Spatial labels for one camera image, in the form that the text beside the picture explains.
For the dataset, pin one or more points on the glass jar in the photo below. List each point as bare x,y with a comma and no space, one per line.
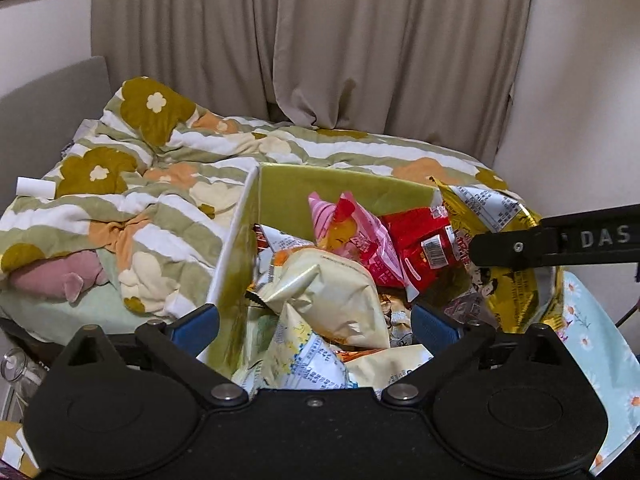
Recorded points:
20,372

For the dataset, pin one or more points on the grey headboard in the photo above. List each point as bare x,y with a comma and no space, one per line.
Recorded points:
50,95

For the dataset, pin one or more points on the cardboard piece with white tape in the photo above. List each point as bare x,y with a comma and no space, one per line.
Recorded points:
15,447

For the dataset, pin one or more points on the light blue floral cloth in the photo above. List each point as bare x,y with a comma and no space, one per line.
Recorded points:
600,350

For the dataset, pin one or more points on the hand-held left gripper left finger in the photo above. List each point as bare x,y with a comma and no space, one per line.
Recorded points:
195,321

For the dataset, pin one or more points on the beige curtain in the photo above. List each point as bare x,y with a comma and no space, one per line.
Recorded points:
300,35

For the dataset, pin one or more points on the white tube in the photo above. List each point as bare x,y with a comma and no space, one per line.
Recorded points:
35,187

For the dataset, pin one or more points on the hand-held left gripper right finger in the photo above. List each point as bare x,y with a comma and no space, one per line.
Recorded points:
432,321

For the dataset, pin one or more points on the light green sheet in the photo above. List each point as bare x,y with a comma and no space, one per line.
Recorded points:
75,316

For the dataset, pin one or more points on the red snack bag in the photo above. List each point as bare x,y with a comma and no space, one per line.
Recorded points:
415,240

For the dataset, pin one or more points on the pink plush toy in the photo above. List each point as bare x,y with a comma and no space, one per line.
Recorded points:
55,272

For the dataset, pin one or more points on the floral striped blanket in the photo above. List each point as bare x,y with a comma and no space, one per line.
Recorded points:
175,160

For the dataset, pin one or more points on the white and yellow snack bag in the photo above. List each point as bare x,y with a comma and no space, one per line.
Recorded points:
300,365

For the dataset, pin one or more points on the white snack bag orange print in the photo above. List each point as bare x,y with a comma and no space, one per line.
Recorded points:
390,366

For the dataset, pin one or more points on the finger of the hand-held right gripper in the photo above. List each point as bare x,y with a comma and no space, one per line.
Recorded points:
550,242

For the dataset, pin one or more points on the orange and white snack bag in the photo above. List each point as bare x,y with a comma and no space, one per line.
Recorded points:
280,246

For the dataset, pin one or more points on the cream snack bag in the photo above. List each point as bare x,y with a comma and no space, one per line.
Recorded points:
330,295

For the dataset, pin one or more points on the green cardboard box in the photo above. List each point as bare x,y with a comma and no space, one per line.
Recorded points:
290,190

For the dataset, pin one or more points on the gold snack bag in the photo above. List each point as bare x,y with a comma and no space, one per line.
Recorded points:
505,290

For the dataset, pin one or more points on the pink snack bag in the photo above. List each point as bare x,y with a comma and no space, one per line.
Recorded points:
360,240

